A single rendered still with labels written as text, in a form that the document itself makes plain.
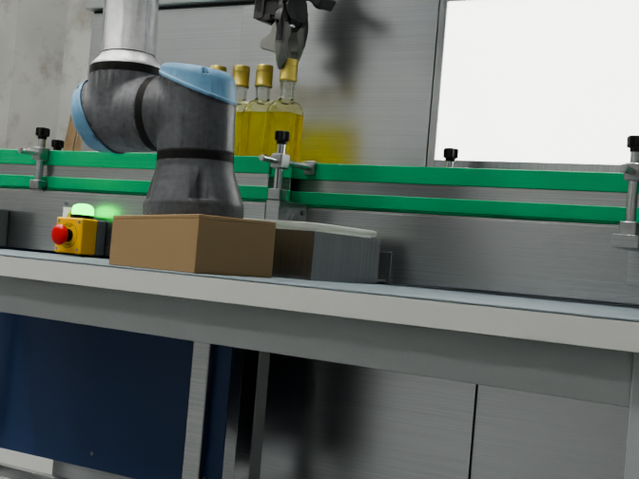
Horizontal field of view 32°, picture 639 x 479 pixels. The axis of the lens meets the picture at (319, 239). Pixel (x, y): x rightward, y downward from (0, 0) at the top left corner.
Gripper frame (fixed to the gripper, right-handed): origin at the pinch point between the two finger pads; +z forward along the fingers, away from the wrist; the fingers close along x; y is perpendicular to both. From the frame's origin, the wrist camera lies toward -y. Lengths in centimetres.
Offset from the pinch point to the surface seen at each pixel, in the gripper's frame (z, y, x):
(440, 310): 43, -67, 63
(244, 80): 3.2, 10.0, 0.7
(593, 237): 31, -66, 5
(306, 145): 14.7, 2.0, -12.0
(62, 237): 38, 32, 26
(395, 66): -1.7, -17.1, -12.1
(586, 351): 46, -83, 59
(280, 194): 26.8, -11.3, 15.7
